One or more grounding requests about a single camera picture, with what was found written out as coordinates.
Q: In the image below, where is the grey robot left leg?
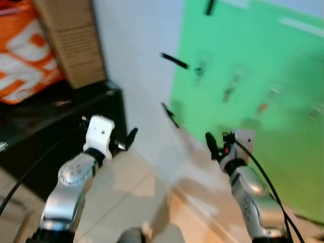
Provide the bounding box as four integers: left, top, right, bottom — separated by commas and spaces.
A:
117, 222, 152, 243

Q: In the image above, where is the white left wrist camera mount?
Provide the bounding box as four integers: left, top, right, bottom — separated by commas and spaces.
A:
83, 115, 116, 160

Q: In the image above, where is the key with black head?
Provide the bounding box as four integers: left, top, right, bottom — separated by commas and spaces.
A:
194, 63, 206, 87

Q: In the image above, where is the key with red head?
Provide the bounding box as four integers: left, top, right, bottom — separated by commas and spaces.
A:
257, 91, 277, 115

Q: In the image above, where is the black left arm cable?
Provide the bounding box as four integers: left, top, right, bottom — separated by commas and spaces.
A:
0, 137, 69, 216

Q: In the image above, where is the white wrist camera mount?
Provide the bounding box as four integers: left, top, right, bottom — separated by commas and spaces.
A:
233, 129, 256, 158
83, 115, 116, 160

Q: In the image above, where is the orange and white bag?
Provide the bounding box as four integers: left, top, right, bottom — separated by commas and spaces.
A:
0, 0, 65, 105

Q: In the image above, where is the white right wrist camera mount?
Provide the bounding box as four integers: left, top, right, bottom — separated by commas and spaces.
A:
233, 129, 256, 158

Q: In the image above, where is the key with green head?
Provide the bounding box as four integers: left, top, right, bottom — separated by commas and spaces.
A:
223, 76, 241, 105

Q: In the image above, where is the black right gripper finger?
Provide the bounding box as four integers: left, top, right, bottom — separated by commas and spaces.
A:
205, 132, 220, 161

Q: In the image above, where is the green wall board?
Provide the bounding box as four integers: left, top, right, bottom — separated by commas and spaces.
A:
170, 0, 324, 224

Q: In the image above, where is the grey metal tube frame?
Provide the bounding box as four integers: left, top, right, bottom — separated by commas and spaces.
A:
0, 195, 29, 243

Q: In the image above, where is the black cabinet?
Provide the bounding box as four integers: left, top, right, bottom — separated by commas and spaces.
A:
0, 80, 128, 201

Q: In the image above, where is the black tape strip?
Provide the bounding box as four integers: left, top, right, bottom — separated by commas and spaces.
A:
160, 52, 189, 69
160, 102, 181, 129
205, 0, 216, 16

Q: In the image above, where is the white tape strip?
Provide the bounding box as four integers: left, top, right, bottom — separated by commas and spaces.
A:
279, 17, 324, 39

